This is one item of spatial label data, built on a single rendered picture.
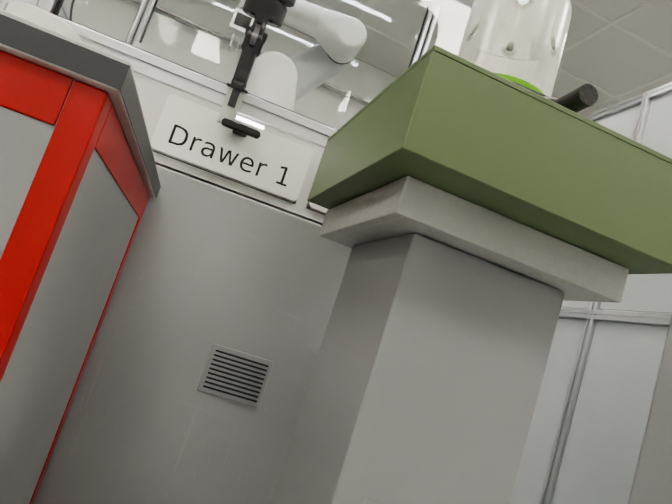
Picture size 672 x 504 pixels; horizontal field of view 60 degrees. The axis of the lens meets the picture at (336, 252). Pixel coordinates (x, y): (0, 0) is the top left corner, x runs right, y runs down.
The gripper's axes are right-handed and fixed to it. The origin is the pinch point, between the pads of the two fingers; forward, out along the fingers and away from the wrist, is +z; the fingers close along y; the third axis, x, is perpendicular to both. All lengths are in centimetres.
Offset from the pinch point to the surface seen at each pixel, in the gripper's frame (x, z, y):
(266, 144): 8.5, 4.1, -1.0
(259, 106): 4.9, -2.0, -4.9
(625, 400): 164, 47, -63
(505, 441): 41, 20, 61
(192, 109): -6.5, 3.1, -1.4
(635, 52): 206, -114, -234
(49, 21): -17, -3, 50
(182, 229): -0.8, 24.1, 4.3
